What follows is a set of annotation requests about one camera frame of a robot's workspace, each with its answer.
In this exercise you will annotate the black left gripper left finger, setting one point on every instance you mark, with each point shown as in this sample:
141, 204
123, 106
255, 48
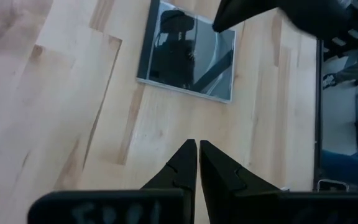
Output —
179, 174

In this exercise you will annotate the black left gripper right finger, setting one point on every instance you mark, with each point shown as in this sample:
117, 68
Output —
222, 180

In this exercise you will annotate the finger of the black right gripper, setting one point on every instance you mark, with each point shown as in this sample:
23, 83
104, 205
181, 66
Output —
241, 12

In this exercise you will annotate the clear jewel case black tray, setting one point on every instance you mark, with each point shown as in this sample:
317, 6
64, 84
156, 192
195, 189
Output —
204, 62

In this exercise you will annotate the person's shoe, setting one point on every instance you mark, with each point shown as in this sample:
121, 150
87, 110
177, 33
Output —
329, 81

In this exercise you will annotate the blue chair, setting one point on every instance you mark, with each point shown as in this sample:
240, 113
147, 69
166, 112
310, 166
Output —
353, 168

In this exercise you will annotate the metal bracket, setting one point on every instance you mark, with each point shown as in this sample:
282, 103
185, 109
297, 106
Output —
332, 180

